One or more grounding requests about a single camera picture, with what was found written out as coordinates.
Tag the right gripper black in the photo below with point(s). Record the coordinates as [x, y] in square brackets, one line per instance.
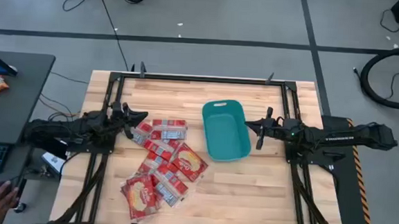
[271, 127]

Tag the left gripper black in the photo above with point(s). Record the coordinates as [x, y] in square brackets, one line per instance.
[123, 116]

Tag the teal plastic basket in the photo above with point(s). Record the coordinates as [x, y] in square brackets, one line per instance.
[224, 132]

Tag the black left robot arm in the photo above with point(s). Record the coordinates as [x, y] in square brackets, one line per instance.
[80, 125]

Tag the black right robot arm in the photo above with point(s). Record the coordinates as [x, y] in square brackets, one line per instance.
[340, 138]

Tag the white small box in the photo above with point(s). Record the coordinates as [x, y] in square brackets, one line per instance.
[53, 161]

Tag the black mat with hazard stripe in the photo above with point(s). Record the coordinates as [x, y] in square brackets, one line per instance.
[347, 190]

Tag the black desk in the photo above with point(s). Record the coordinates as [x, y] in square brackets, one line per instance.
[12, 107]

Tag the black caster wheel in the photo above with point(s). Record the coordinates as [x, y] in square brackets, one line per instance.
[20, 207]

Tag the black frame clamp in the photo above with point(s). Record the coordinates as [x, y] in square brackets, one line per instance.
[269, 78]
[142, 69]

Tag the black aluminium table frame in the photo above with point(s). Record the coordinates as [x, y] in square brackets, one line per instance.
[201, 79]

